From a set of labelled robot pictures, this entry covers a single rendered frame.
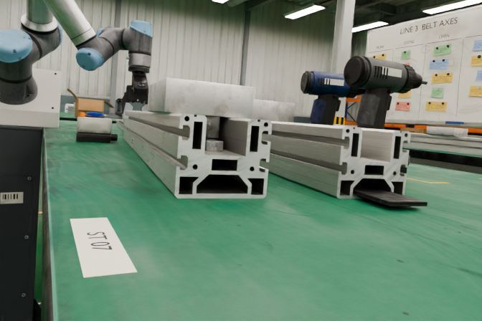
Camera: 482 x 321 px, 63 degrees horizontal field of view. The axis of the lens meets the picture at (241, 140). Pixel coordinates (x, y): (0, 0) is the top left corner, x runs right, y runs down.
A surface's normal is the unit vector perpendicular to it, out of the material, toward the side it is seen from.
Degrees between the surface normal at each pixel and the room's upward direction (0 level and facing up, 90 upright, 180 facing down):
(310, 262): 0
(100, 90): 90
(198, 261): 0
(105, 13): 90
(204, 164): 90
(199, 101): 90
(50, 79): 43
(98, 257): 0
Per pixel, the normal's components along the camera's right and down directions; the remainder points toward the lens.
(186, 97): 0.34, 0.07
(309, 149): -0.94, -0.05
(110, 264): 0.07, -1.00
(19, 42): 0.29, -0.60
